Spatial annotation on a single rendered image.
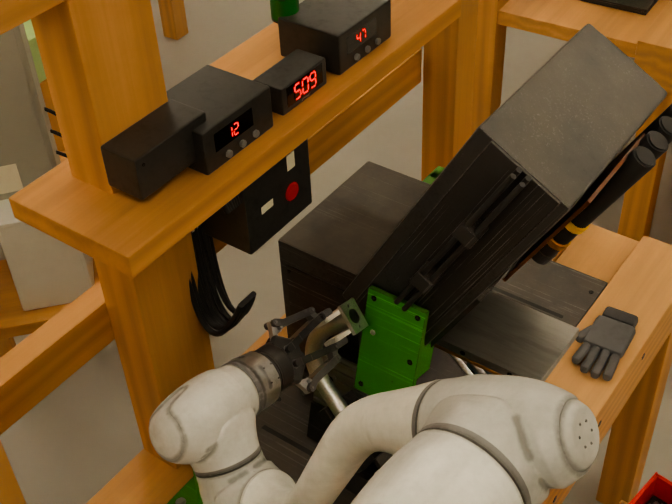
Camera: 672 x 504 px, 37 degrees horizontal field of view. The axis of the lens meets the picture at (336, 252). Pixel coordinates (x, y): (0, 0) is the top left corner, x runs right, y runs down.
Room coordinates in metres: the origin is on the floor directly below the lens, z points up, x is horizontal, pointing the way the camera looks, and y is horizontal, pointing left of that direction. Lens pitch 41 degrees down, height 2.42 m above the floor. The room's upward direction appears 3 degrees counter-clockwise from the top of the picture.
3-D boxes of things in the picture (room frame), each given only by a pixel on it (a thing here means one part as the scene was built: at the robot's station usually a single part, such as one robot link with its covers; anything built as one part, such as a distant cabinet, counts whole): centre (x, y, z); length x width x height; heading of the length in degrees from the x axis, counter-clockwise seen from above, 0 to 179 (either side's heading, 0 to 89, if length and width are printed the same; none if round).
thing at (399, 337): (1.21, -0.10, 1.17); 0.13 x 0.12 x 0.20; 142
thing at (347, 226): (1.48, -0.06, 1.07); 0.30 x 0.18 x 0.34; 142
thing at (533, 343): (1.31, -0.23, 1.11); 0.39 x 0.16 x 0.03; 52
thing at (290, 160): (1.35, 0.13, 1.42); 0.17 x 0.12 x 0.15; 142
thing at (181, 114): (1.21, 0.25, 1.59); 0.15 x 0.07 x 0.07; 142
